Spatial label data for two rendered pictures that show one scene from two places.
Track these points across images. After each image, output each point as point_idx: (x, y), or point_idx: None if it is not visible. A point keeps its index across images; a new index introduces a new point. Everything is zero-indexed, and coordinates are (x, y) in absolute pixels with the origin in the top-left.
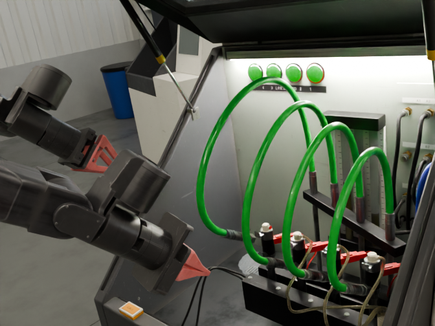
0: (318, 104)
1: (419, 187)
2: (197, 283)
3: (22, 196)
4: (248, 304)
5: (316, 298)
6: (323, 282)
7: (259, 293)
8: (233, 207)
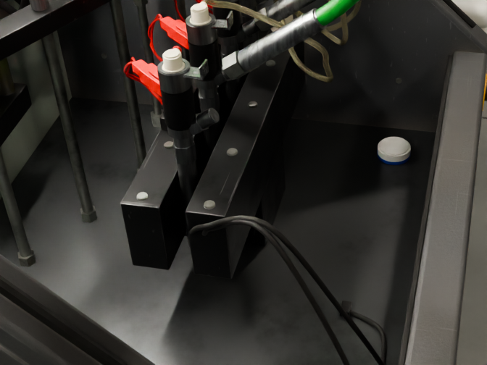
0: None
1: None
2: (292, 266)
3: None
4: (233, 258)
5: (241, 101)
6: (197, 95)
7: (240, 194)
8: None
